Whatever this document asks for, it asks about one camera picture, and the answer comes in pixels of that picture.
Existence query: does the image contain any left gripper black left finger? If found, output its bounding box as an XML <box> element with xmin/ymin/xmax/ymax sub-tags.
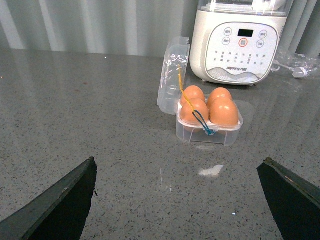
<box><xmin>0</xmin><ymin>157</ymin><xmax>98</xmax><ymax>240</ymax></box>

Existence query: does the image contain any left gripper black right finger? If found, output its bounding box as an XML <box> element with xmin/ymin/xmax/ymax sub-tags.
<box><xmin>257</xmin><ymin>157</ymin><xmax>320</xmax><ymax>240</ymax></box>

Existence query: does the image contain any brown egg carried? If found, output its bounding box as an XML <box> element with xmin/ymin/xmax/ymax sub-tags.
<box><xmin>209</xmin><ymin>97</ymin><xmax>239</xmax><ymax>127</ymax></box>

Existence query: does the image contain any brown egg back right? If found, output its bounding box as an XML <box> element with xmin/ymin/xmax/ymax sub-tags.
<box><xmin>206</xmin><ymin>87</ymin><xmax>233</xmax><ymax>109</ymax></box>

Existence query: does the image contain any brown egg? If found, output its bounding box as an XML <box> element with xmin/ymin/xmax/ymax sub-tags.
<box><xmin>206</xmin><ymin>87</ymin><xmax>233</xmax><ymax>109</ymax></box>
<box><xmin>180</xmin><ymin>85</ymin><xmax>205</xmax><ymax>106</ymax></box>
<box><xmin>180</xmin><ymin>98</ymin><xmax>210</xmax><ymax>133</ymax></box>

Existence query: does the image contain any brown egg front left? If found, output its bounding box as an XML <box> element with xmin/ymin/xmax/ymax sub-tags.
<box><xmin>180</xmin><ymin>98</ymin><xmax>210</xmax><ymax>133</ymax></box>

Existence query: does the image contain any brown egg back left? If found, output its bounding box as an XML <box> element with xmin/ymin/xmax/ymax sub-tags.
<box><xmin>180</xmin><ymin>85</ymin><xmax>205</xmax><ymax>106</ymax></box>

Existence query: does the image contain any clear plastic egg box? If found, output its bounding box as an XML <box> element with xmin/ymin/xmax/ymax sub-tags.
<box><xmin>157</xmin><ymin>36</ymin><xmax>244</xmax><ymax>146</ymax></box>

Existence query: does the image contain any blue rubber band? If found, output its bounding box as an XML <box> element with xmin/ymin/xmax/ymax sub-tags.
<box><xmin>192</xmin><ymin>110</ymin><xmax>216</xmax><ymax>136</ymax></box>

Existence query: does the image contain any clear plastic bag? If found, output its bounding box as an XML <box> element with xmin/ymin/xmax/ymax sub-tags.
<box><xmin>271</xmin><ymin>47</ymin><xmax>320</xmax><ymax>80</ymax></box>

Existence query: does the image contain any yellow rubber band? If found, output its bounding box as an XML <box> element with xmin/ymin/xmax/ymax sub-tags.
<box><xmin>177</xmin><ymin>65</ymin><xmax>195</xmax><ymax>113</ymax></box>

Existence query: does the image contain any white Joyoung soymilk maker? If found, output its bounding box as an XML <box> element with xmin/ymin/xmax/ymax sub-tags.
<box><xmin>189</xmin><ymin>0</ymin><xmax>293</xmax><ymax>86</ymax></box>

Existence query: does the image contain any white power cable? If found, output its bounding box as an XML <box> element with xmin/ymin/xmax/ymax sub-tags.
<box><xmin>271</xmin><ymin>59</ymin><xmax>309</xmax><ymax>79</ymax></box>

